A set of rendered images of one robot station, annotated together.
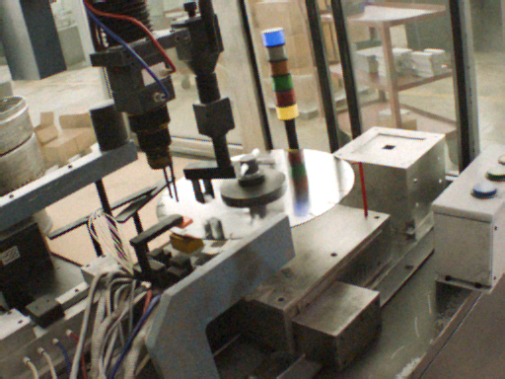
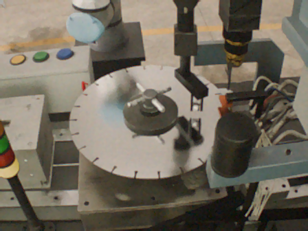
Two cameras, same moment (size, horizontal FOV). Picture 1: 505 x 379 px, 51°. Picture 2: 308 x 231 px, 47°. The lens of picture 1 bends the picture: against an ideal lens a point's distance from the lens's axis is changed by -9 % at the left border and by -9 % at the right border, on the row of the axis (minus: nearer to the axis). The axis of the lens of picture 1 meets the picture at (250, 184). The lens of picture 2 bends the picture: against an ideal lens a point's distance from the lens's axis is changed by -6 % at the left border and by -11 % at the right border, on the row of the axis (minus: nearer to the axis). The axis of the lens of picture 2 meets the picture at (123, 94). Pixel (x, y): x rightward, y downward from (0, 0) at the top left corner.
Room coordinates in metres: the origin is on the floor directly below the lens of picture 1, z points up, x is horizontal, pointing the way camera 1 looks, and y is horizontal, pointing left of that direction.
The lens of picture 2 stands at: (1.32, 0.35, 1.48)
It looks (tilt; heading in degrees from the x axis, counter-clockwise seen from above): 40 degrees down; 224
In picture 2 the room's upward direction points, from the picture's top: 6 degrees counter-clockwise
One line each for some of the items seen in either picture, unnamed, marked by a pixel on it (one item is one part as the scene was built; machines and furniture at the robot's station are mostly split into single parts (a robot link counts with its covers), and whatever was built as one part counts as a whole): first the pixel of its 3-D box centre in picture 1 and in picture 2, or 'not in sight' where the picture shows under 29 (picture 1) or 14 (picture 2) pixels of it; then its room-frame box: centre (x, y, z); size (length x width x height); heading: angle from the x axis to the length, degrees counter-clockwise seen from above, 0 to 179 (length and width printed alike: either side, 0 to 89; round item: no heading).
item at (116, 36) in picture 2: not in sight; (106, 28); (0.49, -0.50, 0.80); 0.15 x 0.15 x 0.10
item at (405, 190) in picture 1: (392, 180); (13, 144); (1.06, -0.29, 0.82); 0.18 x 0.18 x 0.15; 43
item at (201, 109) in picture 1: (203, 68); (185, 5); (0.81, 0.03, 1.17); 0.06 x 0.05 x 0.20; 124
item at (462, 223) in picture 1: (491, 211); (45, 81); (0.84, -0.42, 0.82); 0.28 x 0.11 x 0.15; 133
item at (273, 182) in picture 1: (252, 181); (150, 108); (0.87, 0.00, 0.96); 0.11 x 0.11 x 0.03
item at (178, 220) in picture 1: (165, 246); (241, 106); (0.74, 0.14, 0.95); 0.10 x 0.03 x 0.07; 133
